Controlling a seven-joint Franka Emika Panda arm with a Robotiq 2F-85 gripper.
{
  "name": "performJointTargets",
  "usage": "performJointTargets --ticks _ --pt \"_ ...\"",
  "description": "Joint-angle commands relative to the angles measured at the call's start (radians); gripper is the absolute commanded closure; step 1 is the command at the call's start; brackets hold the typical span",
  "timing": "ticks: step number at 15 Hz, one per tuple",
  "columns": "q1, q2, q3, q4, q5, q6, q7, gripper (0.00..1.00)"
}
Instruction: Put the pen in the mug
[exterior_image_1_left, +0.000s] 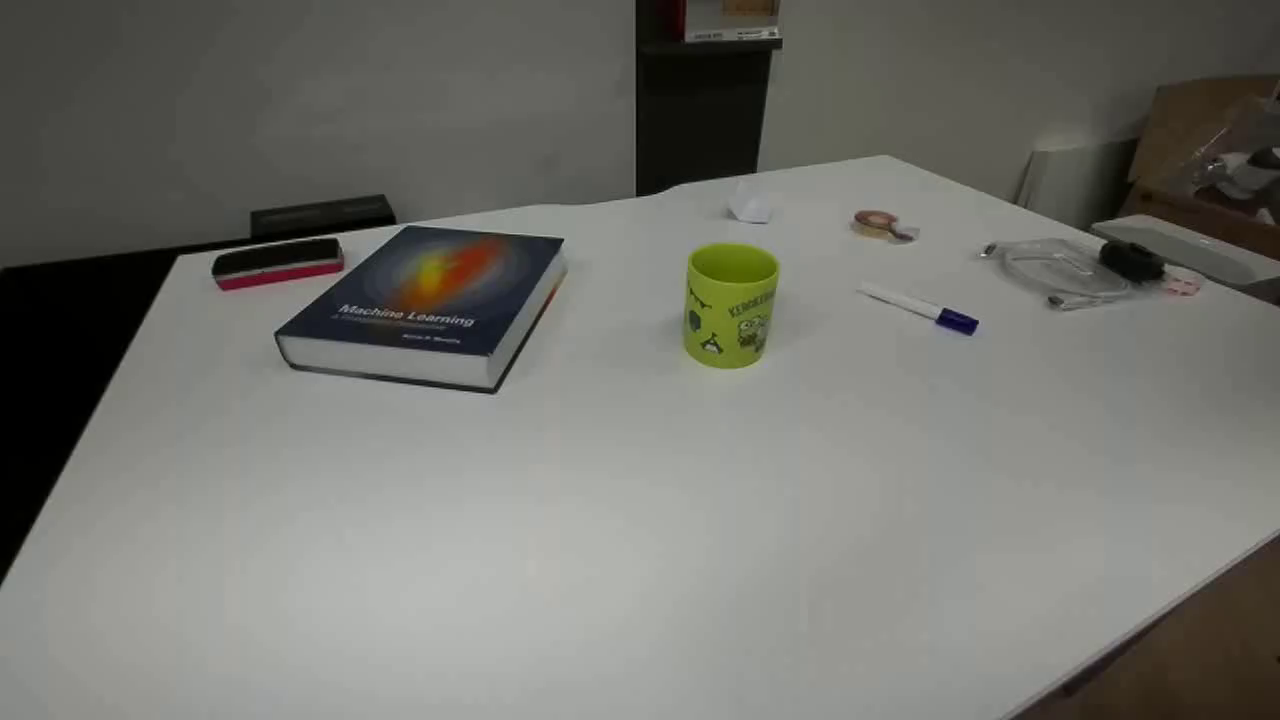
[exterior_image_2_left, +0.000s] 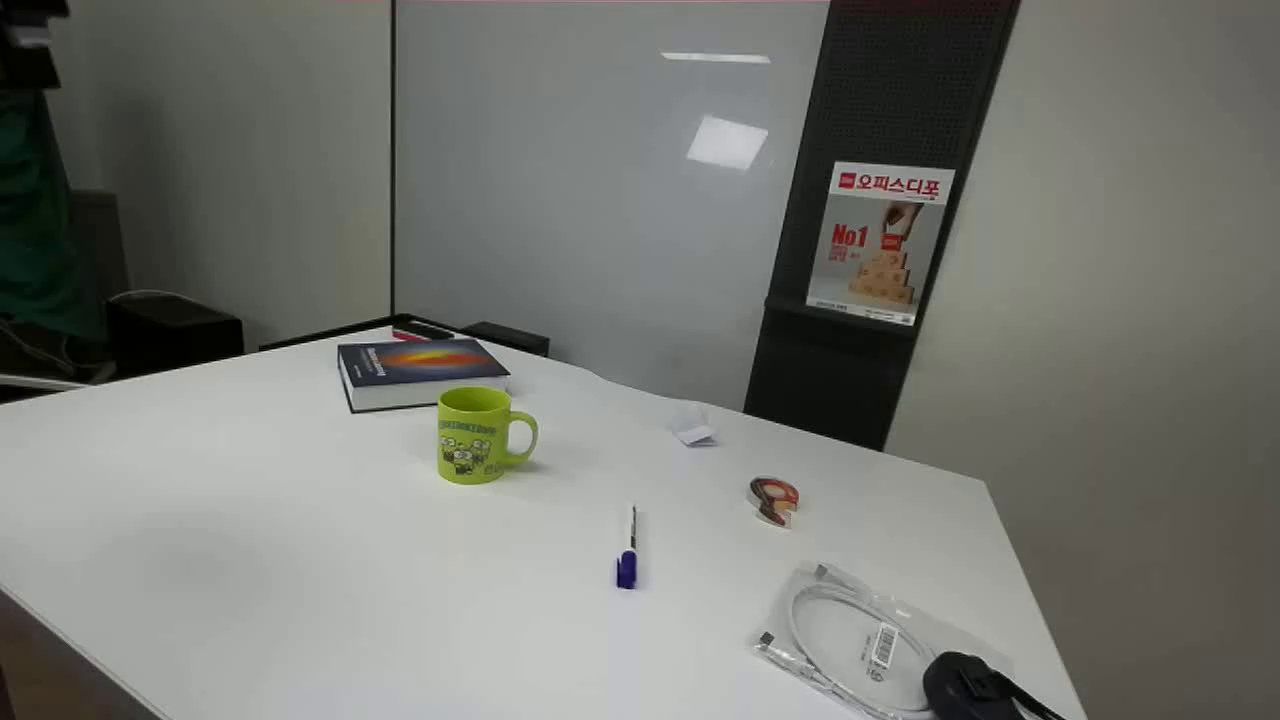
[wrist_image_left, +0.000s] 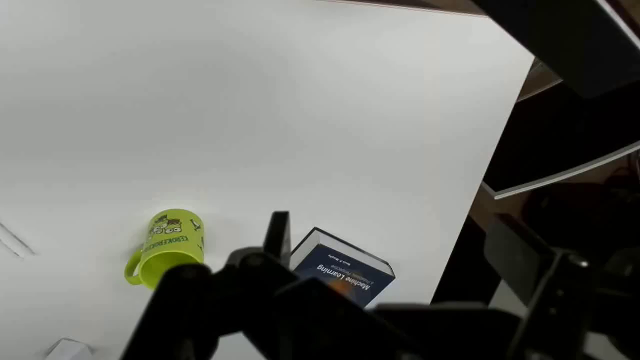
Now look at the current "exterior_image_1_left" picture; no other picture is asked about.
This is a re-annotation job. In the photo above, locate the yellow-green printed mug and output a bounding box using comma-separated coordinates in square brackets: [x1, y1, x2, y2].
[685, 242, 779, 369]

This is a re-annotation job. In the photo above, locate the cardboard box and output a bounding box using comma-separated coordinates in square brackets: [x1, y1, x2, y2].
[1125, 74, 1280, 260]

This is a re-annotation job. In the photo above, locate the black strap object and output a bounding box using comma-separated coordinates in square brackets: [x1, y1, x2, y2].
[1099, 240, 1165, 285]

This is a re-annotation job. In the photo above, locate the dark blue hardcover book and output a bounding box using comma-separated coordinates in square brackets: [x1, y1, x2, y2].
[277, 228, 568, 391]

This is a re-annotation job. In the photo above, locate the black and red eraser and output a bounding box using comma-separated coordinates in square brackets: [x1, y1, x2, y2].
[210, 234, 342, 291]

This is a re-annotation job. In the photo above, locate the white cable in plastic bag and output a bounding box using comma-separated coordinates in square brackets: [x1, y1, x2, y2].
[975, 234, 1151, 315]

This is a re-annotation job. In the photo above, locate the white pen blue cap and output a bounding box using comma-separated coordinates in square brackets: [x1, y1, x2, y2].
[861, 285, 979, 334]

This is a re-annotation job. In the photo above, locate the small crumpled white paper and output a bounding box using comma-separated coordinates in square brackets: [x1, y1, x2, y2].
[724, 196, 771, 222]

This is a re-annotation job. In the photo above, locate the white bin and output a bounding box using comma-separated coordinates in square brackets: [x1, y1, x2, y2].
[1016, 131, 1137, 228]

